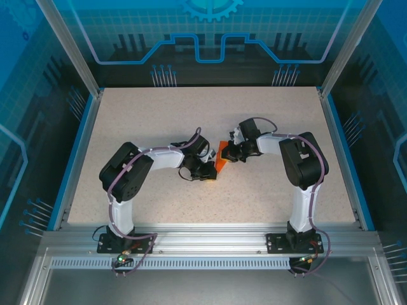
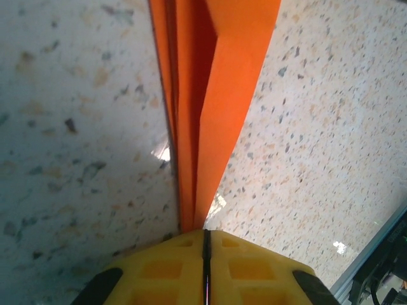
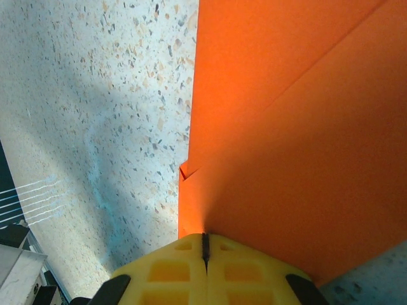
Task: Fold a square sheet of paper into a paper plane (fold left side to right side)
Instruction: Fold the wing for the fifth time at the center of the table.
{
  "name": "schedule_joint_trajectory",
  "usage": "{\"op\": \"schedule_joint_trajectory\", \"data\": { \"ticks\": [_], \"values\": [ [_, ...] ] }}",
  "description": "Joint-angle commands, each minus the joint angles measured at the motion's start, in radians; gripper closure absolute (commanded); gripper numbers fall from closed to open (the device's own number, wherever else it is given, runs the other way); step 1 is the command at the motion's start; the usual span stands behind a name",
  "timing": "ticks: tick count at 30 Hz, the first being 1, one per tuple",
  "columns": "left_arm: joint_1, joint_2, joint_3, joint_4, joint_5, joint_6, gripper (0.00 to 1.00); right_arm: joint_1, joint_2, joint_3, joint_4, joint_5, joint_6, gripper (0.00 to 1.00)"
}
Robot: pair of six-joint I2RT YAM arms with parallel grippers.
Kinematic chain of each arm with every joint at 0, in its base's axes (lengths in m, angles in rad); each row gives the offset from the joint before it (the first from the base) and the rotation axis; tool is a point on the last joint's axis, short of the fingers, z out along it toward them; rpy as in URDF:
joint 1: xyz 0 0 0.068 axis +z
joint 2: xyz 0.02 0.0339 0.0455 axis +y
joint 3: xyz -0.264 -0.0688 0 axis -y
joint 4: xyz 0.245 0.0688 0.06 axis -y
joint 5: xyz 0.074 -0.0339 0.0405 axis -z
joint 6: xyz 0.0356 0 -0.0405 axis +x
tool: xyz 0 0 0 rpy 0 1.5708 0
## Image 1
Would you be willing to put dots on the orange paper sheet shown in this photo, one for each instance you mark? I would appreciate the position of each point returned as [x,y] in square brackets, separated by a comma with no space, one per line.
[221,166]

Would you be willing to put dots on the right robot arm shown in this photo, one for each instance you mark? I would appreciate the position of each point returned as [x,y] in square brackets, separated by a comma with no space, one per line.
[303,209]

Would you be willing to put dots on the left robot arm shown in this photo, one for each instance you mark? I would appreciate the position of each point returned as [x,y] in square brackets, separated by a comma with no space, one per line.
[165,159]

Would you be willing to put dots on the slotted aluminium strip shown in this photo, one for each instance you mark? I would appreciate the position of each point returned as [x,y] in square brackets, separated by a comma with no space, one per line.
[206,263]

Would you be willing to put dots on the blue table edge strip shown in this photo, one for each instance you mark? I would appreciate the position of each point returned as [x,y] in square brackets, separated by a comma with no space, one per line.
[349,159]
[71,159]

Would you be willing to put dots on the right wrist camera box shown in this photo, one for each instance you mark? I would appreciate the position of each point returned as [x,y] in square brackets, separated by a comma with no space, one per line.
[236,136]

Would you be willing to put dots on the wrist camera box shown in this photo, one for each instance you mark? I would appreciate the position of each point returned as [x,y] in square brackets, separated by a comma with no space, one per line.
[236,136]
[210,155]

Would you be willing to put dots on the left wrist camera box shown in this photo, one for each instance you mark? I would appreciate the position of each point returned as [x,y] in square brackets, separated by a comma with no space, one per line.
[210,155]

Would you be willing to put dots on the aluminium cross rail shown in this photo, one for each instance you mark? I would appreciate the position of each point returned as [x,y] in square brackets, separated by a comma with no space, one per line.
[206,238]

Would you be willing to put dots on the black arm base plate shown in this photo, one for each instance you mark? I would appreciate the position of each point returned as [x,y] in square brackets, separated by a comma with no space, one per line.
[276,244]
[106,246]

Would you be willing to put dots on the aluminium side rail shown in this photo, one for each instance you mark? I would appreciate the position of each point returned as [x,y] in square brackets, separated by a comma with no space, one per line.
[80,159]
[341,159]

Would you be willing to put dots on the grey metal tray frame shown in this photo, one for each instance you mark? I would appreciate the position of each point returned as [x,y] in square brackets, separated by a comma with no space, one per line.
[206,286]

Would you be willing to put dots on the aluminium frame post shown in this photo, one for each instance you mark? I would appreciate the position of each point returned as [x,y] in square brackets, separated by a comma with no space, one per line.
[72,47]
[347,47]

